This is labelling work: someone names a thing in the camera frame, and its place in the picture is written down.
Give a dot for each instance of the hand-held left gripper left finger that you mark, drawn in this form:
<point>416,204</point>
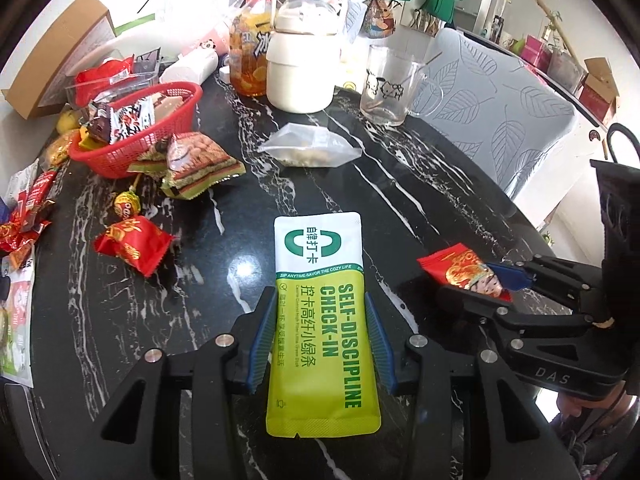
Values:
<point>260,345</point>

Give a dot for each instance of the patterned cloth bag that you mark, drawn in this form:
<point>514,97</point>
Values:
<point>380,20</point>

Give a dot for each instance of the bread in clear packet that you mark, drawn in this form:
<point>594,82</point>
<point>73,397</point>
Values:
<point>60,149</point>

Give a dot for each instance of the tall glass bottle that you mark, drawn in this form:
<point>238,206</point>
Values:
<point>500,10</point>

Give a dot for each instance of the orange tea bottle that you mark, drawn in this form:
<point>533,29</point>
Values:
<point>247,60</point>

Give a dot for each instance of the pile of red sachets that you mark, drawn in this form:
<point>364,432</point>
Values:
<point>25,215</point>

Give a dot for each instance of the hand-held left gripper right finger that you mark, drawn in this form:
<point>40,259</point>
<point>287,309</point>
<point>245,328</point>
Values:
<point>381,345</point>

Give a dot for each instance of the white black-print snack packet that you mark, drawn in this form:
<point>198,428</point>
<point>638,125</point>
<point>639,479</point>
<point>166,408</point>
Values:
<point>131,120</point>

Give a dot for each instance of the bamboo stalk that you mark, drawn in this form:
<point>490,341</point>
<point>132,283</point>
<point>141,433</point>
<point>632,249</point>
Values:
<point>545,7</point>

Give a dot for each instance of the lemon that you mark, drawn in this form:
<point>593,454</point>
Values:
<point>67,121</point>

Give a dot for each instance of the yellow smiley print cloth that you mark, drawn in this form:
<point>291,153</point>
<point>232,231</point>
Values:
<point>352,77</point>

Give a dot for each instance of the white pink packet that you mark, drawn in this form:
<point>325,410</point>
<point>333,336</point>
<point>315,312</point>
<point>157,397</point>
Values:
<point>17,310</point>

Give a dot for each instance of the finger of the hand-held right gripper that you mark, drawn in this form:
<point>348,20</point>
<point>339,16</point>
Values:
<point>515,277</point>
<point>475,305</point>

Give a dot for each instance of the person's grey patterned clothing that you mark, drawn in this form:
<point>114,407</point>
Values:
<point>600,435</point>

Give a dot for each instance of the red candy packet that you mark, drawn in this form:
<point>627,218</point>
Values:
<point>132,245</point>

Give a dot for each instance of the clear plastic snack packet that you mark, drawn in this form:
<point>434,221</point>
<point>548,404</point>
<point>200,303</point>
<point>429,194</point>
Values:
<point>310,147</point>

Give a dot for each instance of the red plastic basket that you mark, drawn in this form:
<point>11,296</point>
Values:
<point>120,160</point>

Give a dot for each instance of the chair with grey leaf cover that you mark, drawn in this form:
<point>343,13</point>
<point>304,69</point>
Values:
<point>500,125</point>

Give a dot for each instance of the red snack packet with figure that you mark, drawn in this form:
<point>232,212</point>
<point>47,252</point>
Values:
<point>460,270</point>

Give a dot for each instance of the red food packet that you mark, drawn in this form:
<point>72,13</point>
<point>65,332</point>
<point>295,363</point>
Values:
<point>102,72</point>

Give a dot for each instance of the small white packet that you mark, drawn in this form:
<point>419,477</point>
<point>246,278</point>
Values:
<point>20,182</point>

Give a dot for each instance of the brown cardboard box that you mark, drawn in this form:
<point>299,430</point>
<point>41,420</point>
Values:
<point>55,60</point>

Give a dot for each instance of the white board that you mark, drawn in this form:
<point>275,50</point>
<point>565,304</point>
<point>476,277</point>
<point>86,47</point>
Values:
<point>150,35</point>

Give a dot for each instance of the brown green cereal packet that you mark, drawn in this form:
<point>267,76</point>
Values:
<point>200,160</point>
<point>147,162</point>

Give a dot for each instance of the clear plastic tray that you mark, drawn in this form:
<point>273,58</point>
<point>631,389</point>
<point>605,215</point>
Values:
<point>130,80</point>

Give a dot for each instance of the lollipop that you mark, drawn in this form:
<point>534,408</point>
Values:
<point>123,206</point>

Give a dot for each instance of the open carton with red box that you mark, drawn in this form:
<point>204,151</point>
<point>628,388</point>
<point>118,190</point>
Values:
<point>597,92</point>

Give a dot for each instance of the green stick packet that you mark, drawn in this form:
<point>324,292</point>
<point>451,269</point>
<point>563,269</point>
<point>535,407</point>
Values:
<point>320,270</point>

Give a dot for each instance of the glass mug with cartoon print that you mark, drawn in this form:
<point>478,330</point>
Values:
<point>385,90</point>

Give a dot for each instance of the white paper roll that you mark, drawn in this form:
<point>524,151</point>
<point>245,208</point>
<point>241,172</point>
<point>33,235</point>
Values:
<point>190,67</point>

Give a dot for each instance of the pink gift box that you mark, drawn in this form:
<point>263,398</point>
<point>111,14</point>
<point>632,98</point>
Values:
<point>536,52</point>

